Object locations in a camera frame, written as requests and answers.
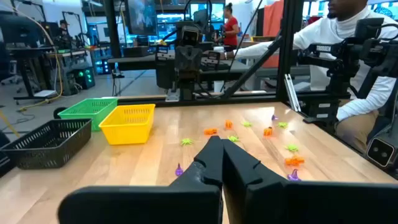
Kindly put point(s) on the black caster wheel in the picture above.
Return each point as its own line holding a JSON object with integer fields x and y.
{"x": 57, "y": 113}

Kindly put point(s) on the silver metal bracket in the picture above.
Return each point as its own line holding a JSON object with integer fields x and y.
{"x": 292, "y": 93}

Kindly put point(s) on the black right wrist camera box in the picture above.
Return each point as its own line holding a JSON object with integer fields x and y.
{"x": 189, "y": 35}

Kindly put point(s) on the black table-level camera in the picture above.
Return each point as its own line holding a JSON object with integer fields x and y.
{"x": 381, "y": 152}

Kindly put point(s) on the black plastic mesh basket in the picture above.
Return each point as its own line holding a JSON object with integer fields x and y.
{"x": 31, "y": 157}

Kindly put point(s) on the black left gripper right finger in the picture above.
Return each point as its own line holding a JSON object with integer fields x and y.
{"x": 311, "y": 202}

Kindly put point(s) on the orange panel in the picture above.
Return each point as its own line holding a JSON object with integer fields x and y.
{"x": 273, "y": 18}

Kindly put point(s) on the green plastic mesh basket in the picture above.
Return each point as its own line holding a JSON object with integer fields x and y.
{"x": 87, "y": 107}

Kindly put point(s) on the black monitor screen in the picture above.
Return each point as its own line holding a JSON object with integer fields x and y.
{"x": 141, "y": 17}

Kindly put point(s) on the purple plastic witch hat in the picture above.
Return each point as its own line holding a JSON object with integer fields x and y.
{"x": 293, "y": 175}
{"x": 179, "y": 170}
{"x": 274, "y": 117}

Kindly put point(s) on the black desk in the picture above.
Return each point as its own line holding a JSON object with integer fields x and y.
{"x": 28, "y": 51}

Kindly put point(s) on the black workbench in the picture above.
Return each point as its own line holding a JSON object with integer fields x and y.
{"x": 136, "y": 63}

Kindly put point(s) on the yellow plastic mesh basket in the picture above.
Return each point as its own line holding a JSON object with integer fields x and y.
{"x": 127, "y": 133}

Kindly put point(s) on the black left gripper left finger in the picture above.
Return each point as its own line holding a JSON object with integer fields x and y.
{"x": 140, "y": 205}

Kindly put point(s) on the person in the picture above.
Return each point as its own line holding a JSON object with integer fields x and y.
{"x": 323, "y": 31}
{"x": 63, "y": 28}
{"x": 230, "y": 31}

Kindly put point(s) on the white flat box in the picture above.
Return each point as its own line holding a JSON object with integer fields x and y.
{"x": 45, "y": 93}

